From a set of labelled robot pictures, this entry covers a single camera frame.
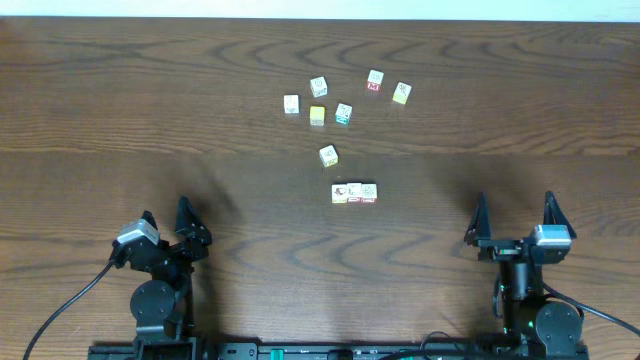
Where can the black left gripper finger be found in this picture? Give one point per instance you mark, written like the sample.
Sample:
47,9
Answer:
189,225
147,221

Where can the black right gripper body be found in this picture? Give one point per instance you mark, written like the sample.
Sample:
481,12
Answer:
504,251

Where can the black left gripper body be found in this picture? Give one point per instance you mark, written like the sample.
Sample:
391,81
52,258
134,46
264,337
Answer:
181,255

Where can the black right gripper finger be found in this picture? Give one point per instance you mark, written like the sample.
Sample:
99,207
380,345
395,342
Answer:
478,232
553,214

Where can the red printed wooden block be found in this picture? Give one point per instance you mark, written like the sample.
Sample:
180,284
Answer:
354,192

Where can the acorn picture wooden block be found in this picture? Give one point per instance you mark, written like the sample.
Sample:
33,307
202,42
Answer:
339,193

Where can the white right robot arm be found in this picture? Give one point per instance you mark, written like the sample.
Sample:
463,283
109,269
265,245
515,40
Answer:
538,323

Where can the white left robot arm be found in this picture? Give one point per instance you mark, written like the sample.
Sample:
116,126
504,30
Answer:
163,306

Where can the yellow sided wooden block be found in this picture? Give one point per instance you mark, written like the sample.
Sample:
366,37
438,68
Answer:
328,156

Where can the pale yellow wooden block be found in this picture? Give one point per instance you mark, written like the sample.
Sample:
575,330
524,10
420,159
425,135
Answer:
402,93

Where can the white red-print wooden block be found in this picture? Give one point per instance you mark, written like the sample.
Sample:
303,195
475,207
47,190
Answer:
291,104

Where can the yellow topped wooden block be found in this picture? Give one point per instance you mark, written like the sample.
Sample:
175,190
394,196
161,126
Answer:
317,115

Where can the green lettered wooden block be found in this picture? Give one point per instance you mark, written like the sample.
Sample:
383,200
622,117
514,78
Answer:
343,113

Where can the red M wooden block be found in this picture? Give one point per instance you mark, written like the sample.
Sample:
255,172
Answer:
374,80

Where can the white circle-print wooden block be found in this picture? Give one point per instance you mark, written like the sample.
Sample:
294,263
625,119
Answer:
319,87

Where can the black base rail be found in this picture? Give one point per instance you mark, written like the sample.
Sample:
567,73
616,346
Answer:
433,348

